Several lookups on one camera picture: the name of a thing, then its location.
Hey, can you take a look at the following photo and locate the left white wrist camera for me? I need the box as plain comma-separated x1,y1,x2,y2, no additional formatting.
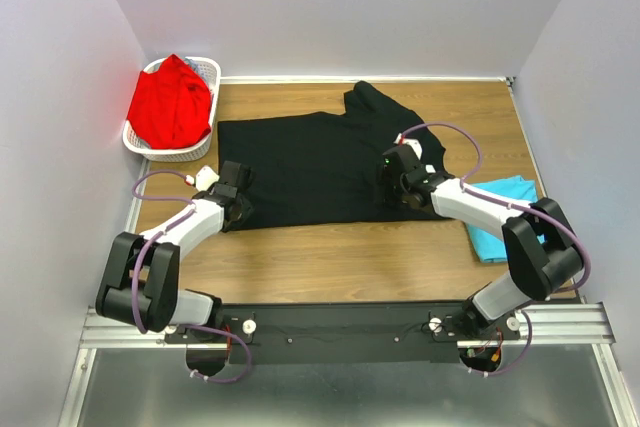
184,165,219,192

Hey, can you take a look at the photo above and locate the white plastic laundry basket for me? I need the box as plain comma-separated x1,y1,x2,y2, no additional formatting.
123,54,221,162

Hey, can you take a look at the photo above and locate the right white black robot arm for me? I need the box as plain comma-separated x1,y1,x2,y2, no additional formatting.
378,145,591,339

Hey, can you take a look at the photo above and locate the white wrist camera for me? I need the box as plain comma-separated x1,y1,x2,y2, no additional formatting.
184,165,219,192
394,134,423,161

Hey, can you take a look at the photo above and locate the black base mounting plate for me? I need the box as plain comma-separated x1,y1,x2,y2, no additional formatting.
164,301,521,366

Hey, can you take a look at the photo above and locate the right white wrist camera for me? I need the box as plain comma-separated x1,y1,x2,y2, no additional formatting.
394,134,423,161

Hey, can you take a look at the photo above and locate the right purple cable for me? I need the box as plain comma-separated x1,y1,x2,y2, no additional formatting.
397,120,593,378

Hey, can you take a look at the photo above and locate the black t shirt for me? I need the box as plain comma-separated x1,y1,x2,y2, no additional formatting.
217,81,437,230

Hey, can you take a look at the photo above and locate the folded turquoise t shirt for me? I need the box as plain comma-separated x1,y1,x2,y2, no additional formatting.
464,174,546,264

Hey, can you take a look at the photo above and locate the aluminium extrusion rail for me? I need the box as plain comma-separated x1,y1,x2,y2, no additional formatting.
80,302,615,349

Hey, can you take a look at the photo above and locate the red t shirt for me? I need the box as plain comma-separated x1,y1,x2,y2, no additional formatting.
127,54,212,150

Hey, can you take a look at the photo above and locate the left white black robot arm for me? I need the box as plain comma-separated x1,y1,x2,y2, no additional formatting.
95,161,255,342

